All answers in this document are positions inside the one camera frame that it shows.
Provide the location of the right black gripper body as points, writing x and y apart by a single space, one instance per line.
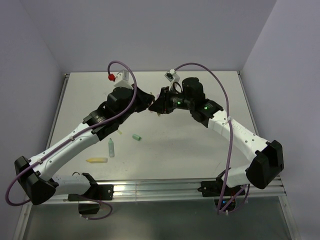
174 100

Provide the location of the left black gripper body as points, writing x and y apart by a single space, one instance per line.
136 106

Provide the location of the green highlighter pen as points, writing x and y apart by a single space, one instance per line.
111 148

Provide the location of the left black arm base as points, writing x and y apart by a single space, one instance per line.
98 195

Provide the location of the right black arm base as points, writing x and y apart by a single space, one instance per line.
213 188

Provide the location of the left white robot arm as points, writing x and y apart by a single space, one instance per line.
37 175

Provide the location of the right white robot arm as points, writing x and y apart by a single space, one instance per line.
265 158

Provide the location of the green pen cap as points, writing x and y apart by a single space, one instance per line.
136 137

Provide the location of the yellow highlighter pen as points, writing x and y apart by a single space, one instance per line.
97 160

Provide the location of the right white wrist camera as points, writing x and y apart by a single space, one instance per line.
172 77

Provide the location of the aluminium front rail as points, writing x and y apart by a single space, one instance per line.
167 190

